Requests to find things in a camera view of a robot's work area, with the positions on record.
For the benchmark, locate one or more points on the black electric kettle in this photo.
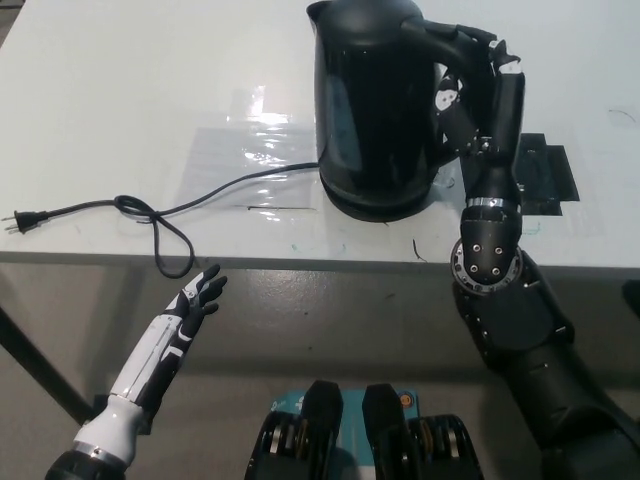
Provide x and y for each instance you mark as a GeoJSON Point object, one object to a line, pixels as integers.
{"type": "Point", "coordinates": [370, 100]}

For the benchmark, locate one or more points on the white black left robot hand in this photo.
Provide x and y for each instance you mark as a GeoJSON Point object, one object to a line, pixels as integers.
{"type": "Point", "coordinates": [170, 340]}

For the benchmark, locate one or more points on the black table leg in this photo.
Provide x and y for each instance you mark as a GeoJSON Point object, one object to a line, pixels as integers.
{"type": "Point", "coordinates": [40, 365]}
{"type": "Point", "coordinates": [632, 300]}

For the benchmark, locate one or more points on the clear plastic sheet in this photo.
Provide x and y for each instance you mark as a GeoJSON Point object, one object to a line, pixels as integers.
{"type": "Point", "coordinates": [220, 160]}

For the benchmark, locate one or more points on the black tape patch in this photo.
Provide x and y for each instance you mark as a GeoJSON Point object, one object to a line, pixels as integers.
{"type": "Point", "coordinates": [545, 175]}

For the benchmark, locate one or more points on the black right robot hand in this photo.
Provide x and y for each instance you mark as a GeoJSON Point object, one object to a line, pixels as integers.
{"type": "Point", "coordinates": [507, 115]}

